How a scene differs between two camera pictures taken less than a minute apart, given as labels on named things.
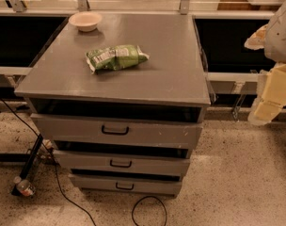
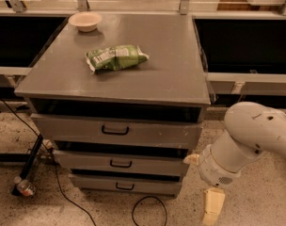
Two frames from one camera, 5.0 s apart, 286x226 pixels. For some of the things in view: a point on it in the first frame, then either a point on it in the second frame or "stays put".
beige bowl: x=86 y=21 stays put
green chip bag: x=115 y=57 stays put
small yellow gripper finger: x=257 y=40 to x=212 y=172
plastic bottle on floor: x=24 y=186 stays put
